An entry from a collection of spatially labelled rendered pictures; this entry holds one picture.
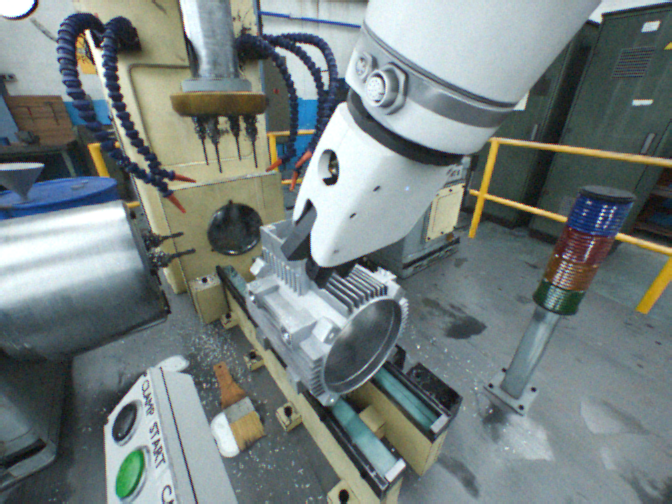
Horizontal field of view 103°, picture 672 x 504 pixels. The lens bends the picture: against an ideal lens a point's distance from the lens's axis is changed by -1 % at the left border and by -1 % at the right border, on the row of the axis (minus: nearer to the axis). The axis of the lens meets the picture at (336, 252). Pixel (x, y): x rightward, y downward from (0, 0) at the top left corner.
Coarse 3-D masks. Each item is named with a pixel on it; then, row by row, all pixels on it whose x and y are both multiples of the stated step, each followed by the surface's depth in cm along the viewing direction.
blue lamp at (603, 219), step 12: (576, 204) 37; (588, 204) 36; (600, 204) 35; (612, 204) 34; (624, 204) 34; (576, 216) 37; (588, 216) 36; (600, 216) 35; (612, 216) 34; (624, 216) 34; (576, 228) 37; (588, 228) 36; (600, 228) 35; (612, 228) 35
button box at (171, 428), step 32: (160, 384) 26; (192, 384) 29; (160, 416) 23; (192, 416) 25; (128, 448) 23; (160, 448) 21; (192, 448) 22; (160, 480) 19; (192, 480) 20; (224, 480) 22
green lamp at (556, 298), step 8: (544, 280) 43; (544, 288) 43; (552, 288) 42; (560, 288) 41; (536, 296) 45; (544, 296) 43; (552, 296) 42; (560, 296) 41; (568, 296) 41; (576, 296) 40; (544, 304) 43; (552, 304) 42; (560, 304) 42; (568, 304) 41; (576, 304) 41; (568, 312) 42
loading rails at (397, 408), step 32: (256, 256) 81; (224, 288) 73; (224, 320) 71; (256, 352) 62; (288, 384) 50; (384, 384) 44; (416, 384) 43; (288, 416) 49; (320, 416) 41; (352, 416) 40; (384, 416) 46; (416, 416) 40; (448, 416) 39; (320, 448) 46; (352, 448) 35; (384, 448) 36; (416, 448) 41; (352, 480) 38; (384, 480) 32
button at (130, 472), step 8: (128, 456) 21; (136, 456) 21; (128, 464) 21; (136, 464) 20; (144, 464) 21; (120, 472) 21; (128, 472) 20; (136, 472) 20; (120, 480) 20; (128, 480) 20; (136, 480) 20; (120, 488) 20; (128, 488) 20; (120, 496) 20; (128, 496) 20
